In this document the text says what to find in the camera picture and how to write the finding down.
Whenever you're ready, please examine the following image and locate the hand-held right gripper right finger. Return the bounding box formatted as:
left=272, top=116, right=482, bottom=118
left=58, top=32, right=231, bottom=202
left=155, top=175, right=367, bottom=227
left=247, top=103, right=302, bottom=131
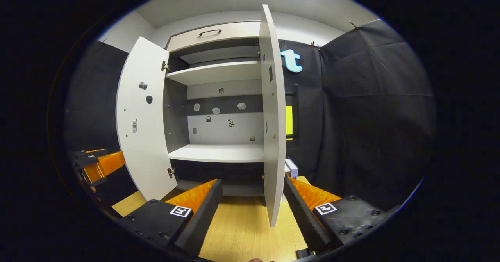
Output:
left=283, top=176, right=399, bottom=255

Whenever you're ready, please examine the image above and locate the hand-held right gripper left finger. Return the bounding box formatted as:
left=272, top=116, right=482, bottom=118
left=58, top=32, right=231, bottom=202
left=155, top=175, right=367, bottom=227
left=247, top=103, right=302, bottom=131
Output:
left=119, top=178, right=223, bottom=257

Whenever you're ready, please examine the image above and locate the white shoe cabinet door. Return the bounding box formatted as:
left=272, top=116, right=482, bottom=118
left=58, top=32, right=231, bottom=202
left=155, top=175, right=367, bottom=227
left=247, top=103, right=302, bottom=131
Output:
left=116, top=36, right=178, bottom=202
left=259, top=4, right=300, bottom=228

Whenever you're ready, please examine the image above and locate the white double-door shoe cabinet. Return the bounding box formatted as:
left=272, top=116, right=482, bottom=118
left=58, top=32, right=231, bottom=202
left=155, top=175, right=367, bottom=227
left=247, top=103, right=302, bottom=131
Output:
left=162, top=20, right=270, bottom=198

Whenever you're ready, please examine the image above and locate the white printed box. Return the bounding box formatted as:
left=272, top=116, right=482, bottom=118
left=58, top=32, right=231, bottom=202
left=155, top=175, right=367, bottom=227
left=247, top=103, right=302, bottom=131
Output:
left=284, top=158, right=299, bottom=180

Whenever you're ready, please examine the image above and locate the black backdrop cloth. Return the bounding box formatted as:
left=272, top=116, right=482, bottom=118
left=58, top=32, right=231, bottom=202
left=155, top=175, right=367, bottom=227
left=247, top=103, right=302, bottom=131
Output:
left=62, top=18, right=436, bottom=212

